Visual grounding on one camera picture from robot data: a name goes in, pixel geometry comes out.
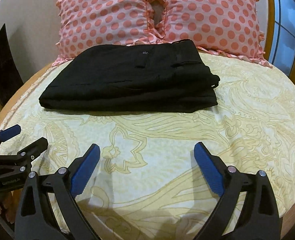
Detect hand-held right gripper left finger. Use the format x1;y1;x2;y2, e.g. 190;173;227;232
14;143;101;240

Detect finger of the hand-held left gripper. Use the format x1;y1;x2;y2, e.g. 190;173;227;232
0;125;22;144
0;137;48;172

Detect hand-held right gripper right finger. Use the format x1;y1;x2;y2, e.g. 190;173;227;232
194;141;280;240

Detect black pants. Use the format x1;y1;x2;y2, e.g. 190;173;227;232
39;39;221;113

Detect yellow patterned bed sheet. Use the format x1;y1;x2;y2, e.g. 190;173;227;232
0;50;295;240

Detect dark bedside cabinet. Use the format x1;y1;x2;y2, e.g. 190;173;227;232
0;24;23;105

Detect pink polka dot pillow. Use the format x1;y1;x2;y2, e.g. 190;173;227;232
51;0;163;68
147;0;273;68

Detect window with wooden frame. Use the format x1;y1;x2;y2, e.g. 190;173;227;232
264;0;295;93

